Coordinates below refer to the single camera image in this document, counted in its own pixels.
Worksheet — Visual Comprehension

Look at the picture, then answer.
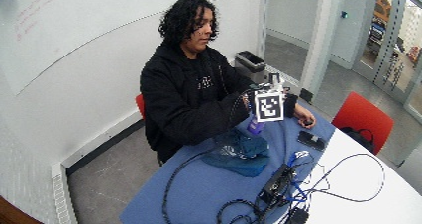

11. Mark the purple bottle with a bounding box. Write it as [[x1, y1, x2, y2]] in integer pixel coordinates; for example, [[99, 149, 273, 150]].
[[245, 115, 266, 135]]

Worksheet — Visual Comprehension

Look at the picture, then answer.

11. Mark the black phone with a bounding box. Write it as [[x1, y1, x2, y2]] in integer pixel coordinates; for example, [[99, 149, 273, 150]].
[[297, 130, 328, 153]]

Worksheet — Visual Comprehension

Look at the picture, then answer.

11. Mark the white marker cube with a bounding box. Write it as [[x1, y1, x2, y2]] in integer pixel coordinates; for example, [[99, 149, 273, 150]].
[[253, 90, 286, 123]]

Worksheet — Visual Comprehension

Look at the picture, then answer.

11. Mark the black bag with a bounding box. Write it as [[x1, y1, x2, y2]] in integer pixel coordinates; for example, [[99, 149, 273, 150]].
[[340, 126, 377, 153]]

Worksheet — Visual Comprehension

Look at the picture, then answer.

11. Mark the red chair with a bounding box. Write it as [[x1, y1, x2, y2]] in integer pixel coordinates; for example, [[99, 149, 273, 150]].
[[135, 93, 148, 121], [332, 90, 396, 156]]

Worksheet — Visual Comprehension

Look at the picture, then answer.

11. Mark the teal cloth bag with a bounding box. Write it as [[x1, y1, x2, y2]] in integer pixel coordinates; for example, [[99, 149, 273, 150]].
[[201, 128, 272, 178]]

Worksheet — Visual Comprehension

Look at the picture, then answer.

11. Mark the black electronics box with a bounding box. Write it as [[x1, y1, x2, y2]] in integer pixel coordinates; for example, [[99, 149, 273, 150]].
[[256, 164, 297, 209]]

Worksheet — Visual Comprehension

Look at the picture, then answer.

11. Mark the grey waste bin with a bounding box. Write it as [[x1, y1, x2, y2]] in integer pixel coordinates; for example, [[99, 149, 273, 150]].
[[233, 50, 269, 85]]

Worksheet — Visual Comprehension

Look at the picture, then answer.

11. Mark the black power adapter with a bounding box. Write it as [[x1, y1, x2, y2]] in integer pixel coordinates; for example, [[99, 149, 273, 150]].
[[288, 207, 312, 224]]

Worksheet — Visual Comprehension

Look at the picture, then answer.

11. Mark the blue table cloth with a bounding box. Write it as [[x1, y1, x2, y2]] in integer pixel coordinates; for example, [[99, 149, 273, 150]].
[[117, 98, 340, 224]]

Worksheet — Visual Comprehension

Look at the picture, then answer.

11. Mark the the person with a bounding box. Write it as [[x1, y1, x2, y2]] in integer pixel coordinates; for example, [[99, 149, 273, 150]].
[[139, 0, 318, 164]]

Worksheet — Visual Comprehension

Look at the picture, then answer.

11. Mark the yellow vehicle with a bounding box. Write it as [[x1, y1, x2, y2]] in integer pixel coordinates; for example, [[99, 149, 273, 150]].
[[372, 0, 393, 24]]

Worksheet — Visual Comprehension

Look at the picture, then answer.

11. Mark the whiteboard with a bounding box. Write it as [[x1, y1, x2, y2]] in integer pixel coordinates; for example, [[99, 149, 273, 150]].
[[0, 0, 234, 97]]

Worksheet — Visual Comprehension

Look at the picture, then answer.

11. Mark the thin black cable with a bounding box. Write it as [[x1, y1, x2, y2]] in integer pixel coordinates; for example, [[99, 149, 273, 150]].
[[302, 153, 388, 204]]

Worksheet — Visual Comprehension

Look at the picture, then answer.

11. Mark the blue cable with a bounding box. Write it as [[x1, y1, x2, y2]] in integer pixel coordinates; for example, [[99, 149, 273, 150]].
[[284, 151, 312, 205]]

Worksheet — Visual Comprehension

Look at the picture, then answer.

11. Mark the thick black braided cable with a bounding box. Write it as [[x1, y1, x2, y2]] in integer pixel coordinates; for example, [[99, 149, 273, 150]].
[[161, 147, 265, 224]]

